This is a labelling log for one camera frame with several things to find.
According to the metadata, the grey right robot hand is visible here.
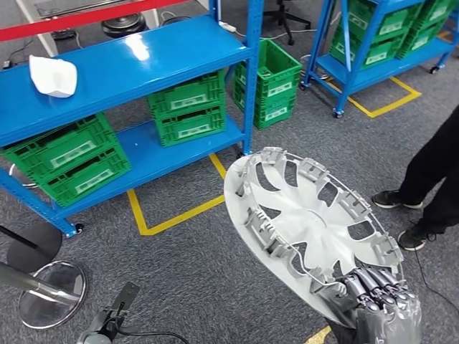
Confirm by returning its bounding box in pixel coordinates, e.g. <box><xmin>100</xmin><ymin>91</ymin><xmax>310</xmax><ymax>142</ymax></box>
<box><xmin>319</xmin><ymin>267</ymin><xmax>422</xmax><ymax>344</ymax></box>

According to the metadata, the silver plastic wheel hubcap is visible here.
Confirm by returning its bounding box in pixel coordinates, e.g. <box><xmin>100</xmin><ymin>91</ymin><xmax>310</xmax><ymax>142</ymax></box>
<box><xmin>223</xmin><ymin>147</ymin><xmax>406</xmax><ymax>330</ymax></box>

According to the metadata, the blue metal shelf rack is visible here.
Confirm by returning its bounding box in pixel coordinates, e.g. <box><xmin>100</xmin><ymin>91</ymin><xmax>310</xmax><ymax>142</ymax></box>
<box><xmin>300</xmin><ymin>0</ymin><xmax>459</xmax><ymax>119</ymax></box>
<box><xmin>0</xmin><ymin>0</ymin><xmax>264</xmax><ymax>239</ymax></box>

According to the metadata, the yellow floor tape strip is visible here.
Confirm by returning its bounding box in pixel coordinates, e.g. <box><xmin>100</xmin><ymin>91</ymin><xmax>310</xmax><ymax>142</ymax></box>
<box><xmin>305</xmin><ymin>325</ymin><xmax>332</xmax><ymax>344</ymax></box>

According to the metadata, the person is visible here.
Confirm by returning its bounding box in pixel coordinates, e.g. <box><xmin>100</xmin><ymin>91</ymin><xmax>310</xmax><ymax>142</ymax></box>
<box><xmin>371</xmin><ymin>104</ymin><xmax>459</xmax><ymax>252</ymax></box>

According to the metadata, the green open plastic crate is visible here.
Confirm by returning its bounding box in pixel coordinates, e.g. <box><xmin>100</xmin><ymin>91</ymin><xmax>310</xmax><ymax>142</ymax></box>
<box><xmin>233</xmin><ymin>39</ymin><xmax>303</xmax><ymax>130</ymax></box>

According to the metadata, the black office chair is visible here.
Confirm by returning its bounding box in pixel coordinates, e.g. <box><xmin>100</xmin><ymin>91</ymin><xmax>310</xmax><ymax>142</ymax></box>
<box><xmin>263</xmin><ymin>0</ymin><xmax>312</xmax><ymax>46</ymax></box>

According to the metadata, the long red barrier belt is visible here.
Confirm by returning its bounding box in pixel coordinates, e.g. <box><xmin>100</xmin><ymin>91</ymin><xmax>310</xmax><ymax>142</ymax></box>
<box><xmin>0</xmin><ymin>0</ymin><xmax>187</xmax><ymax>43</ymax></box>

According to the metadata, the white plastic mirror cover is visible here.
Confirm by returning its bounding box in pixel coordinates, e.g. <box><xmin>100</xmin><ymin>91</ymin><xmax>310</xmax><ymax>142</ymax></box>
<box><xmin>28</xmin><ymin>54</ymin><xmax>78</xmax><ymax>99</ymax></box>

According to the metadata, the black floor cable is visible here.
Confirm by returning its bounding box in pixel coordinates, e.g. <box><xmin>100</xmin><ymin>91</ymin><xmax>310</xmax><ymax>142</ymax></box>
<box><xmin>414</xmin><ymin>249</ymin><xmax>459</xmax><ymax>315</ymax></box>

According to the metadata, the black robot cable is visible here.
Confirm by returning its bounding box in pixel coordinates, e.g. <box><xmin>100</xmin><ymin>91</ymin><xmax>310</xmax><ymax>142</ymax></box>
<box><xmin>118</xmin><ymin>325</ymin><xmax>189</xmax><ymax>344</ymax></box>

